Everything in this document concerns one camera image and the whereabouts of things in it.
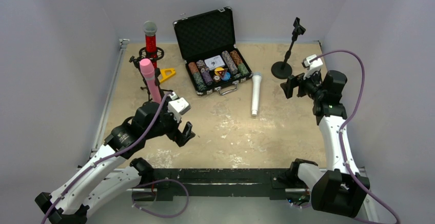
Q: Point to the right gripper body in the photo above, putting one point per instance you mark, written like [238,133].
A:
[298,85]

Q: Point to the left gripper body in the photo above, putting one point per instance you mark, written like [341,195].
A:
[178,134]

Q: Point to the black round-base stand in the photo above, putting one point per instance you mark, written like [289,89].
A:
[157,73]
[283,69]

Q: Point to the white microphone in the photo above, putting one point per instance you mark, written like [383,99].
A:
[256,80]

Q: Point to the pink microphone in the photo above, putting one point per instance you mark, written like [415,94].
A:
[147,71]

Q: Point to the red glitter microphone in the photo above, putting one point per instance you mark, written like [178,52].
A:
[150,29]

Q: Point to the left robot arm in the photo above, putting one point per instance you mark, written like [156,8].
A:
[91,187]

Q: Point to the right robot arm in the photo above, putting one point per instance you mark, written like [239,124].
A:
[340,189]

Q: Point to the white playing card box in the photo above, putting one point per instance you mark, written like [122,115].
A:
[214,62]

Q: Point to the black poker chip case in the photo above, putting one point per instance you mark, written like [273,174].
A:
[206,35]

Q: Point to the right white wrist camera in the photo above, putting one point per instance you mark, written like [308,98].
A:
[312,64]

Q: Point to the yellow triangular plastic frame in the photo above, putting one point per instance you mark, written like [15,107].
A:
[166,74]

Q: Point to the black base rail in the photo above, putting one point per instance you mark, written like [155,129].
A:
[165,184]

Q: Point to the aluminium corner rail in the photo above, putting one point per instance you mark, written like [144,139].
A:
[99,136]

